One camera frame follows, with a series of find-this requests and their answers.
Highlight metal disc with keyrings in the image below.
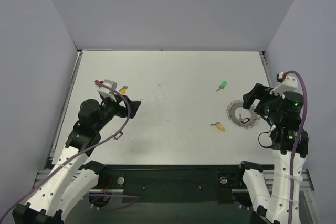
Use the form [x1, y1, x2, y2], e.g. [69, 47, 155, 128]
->
[226, 100, 260, 129]

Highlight key with black tag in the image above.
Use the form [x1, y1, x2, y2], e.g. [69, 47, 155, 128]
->
[238, 114, 250, 124]

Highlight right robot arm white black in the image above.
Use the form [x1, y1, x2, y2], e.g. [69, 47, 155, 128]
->
[234, 83, 309, 223]

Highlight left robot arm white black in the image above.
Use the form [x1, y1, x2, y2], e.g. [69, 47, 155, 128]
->
[12, 95, 141, 223]

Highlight key with yellow round tag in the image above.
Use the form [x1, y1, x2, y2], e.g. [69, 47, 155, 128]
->
[119, 86, 128, 94]

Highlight key with green tag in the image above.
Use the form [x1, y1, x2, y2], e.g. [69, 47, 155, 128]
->
[216, 81, 227, 92]

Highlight key with long yellow tag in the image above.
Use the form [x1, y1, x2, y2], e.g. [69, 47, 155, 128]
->
[211, 122, 225, 132]

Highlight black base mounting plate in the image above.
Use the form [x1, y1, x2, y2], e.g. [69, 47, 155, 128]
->
[90, 165, 251, 205]

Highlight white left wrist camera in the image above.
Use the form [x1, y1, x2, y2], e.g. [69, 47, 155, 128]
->
[95, 79, 118, 102]

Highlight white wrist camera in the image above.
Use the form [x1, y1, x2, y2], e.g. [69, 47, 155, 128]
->
[95, 79, 118, 102]
[269, 72, 298, 96]

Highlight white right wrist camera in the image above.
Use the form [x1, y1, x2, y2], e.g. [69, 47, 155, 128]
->
[269, 72, 298, 96]

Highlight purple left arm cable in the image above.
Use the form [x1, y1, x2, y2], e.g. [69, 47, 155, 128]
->
[4, 81, 141, 224]

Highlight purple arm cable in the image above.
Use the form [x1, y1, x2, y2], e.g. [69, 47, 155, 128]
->
[4, 81, 141, 224]
[282, 70, 308, 224]

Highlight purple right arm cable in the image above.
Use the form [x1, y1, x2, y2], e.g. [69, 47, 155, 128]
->
[282, 70, 308, 224]

